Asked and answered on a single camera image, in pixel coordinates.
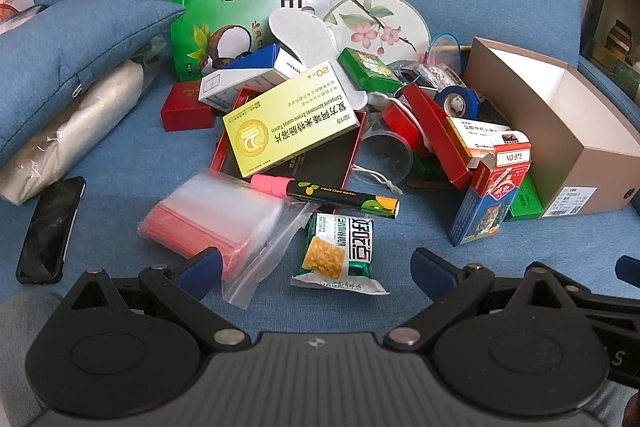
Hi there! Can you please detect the blue white medicine box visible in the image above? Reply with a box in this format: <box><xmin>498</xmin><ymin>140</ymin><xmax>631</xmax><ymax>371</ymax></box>
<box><xmin>198</xmin><ymin>44</ymin><xmax>307</xmax><ymax>114</ymax></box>

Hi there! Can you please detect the blue red playing card box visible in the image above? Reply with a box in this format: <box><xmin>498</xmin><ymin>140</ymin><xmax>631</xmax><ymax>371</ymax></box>
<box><xmin>447</xmin><ymin>141</ymin><xmax>532</xmax><ymax>247</ymax></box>

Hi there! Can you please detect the green biscuit packet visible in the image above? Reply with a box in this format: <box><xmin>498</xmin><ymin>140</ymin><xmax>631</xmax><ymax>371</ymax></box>
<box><xmin>290</xmin><ymin>212</ymin><xmax>391</xmax><ymax>296</ymax></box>

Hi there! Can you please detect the round floral hand fan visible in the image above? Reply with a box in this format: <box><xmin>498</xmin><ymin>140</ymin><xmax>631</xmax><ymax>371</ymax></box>
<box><xmin>322</xmin><ymin>0</ymin><xmax>472</xmax><ymax>58</ymax></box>

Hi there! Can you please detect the grey plastic-wrapped roll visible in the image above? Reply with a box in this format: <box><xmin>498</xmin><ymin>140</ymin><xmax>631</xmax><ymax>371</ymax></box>
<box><xmin>0</xmin><ymin>59</ymin><xmax>147</xmax><ymax>206</ymax></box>

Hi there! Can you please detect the green coconut snack bag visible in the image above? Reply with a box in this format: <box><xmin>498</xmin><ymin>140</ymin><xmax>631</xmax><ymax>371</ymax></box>
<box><xmin>170</xmin><ymin>0</ymin><xmax>347</xmax><ymax>84</ymax></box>

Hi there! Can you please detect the clear bag of beads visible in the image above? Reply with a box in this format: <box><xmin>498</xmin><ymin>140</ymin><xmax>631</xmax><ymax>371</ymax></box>
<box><xmin>414</xmin><ymin>61</ymin><xmax>462</xmax><ymax>91</ymax></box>

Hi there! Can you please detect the small bright red box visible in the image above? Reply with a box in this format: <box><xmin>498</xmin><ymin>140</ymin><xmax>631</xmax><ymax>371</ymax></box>
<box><xmin>382</xmin><ymin>99</ymin><xmax>426</xmax><ymax>148</ymax></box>

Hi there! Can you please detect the white string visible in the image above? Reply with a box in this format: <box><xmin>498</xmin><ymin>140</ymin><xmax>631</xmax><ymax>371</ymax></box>
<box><xmin>349</xmin><ymin>164</ymin><xmax>404</xmax><ymax>196</ymax></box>

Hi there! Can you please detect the long red box lid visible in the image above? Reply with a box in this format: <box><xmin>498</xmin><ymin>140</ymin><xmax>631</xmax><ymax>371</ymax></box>
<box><xmin>399</xmin><ymin>82</ymin><xmax>474</xmax><ymax>191</ymax></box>

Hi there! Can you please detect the yellow medicine box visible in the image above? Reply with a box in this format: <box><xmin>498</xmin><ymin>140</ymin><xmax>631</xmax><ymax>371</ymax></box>
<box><xmin>222</xmin><ymin>60</ymin><xmax>362</xmax><ymax>179</ymax></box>

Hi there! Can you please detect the clear plastic cup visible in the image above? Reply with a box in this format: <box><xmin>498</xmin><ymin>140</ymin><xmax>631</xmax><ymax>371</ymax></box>
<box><xmin>359</xmin><ymin>126</ymin><xmax>416</xmax><ymax>184</ymax></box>

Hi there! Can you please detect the small dark red box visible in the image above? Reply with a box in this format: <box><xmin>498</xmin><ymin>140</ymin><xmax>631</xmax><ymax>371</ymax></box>
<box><xmin>160</xmin><ymin>81</ymin><xmax>217</xmax><ymax>133</ymax></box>

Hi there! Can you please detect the red open box tray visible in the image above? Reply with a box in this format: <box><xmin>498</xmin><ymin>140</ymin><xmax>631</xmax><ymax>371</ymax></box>
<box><xmin>209</xmin><ymin>87</ymin><xmax>369</xmax><ymax>194</ymax></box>

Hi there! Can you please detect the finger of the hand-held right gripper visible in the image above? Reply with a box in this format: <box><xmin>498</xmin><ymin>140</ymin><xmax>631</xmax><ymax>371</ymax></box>
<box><xmin>615</xmin><ymin>255</ymin><xmax>640</xmax><ymax>282</ymax></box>
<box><xmin>562</xmin><ymin>279</ymin><xmax>640</xmax><ymax>338</ymax></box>

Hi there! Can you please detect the pink black chalk marker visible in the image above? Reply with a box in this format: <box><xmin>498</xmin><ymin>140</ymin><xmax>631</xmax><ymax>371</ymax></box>
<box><xmin>249</xmin><ymin>173</ymin><xmax>401</xmax><ymax>218</ymax></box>

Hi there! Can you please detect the stack of red zip bags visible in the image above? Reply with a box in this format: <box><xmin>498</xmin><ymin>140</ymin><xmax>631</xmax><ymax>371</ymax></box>
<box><xmin>137</xmin><ymin>171</ymin><xmax>322</xmax><ymax>309</ymax></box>

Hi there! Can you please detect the white shoe insole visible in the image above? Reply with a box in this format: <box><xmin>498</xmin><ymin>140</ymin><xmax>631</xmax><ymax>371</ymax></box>
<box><xmin>268</xmin><ymin>9</ymin><xmax>369</xmax><ymax>108</ymax></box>

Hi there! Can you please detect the blue tape roll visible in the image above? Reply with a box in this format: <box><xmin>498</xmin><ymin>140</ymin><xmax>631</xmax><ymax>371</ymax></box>
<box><xmin>433</xmin><ymin>84</ymin><xmax>482</xmax><ymax>118</ymax></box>

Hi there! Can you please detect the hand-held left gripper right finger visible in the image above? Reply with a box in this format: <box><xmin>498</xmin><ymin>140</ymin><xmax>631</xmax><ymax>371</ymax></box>
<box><xmin>384</xmin><ymin>248</ymin><xmax>576</xmax><ymax>353</ymax></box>

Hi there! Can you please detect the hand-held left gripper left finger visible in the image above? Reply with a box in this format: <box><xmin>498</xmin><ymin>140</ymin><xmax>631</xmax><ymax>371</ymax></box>
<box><xmin>67</xmin><ymin>248</ymin><xmax>252</xmax><ymax>355</ymax></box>

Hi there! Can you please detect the tan cardboard box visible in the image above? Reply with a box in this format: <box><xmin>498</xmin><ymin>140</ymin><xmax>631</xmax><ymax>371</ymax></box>
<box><xmin>459</xmin><ymin>36</ymin><xmax>640</xmax><ymax>221</ymax></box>

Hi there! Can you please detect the small green printed box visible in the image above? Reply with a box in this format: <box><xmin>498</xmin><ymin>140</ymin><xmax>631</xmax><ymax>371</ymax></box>
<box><xmin>337</xmin><ymin>47</ymin><xmax>404</xmax><ymax>96</ymax></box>

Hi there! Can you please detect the plain green box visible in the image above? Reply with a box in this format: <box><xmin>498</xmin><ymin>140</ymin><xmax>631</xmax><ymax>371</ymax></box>
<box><xmin>504</xmin><ymin>174</ymin><xmax>545</xmax><ymax>222</ymax></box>

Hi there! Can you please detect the black smartphone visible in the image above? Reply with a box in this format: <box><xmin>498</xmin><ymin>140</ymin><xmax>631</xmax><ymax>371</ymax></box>
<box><xmin>16</xmin><ymin>176</ymin><xmax>87</xmax><ymax>285</ymax></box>

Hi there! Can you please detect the orange white medicine box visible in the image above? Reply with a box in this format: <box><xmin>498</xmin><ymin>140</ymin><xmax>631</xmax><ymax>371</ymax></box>
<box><xmin>444</xmin><ymin>116</ymin><xmax>531</xmax><ymax>168</ymax></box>

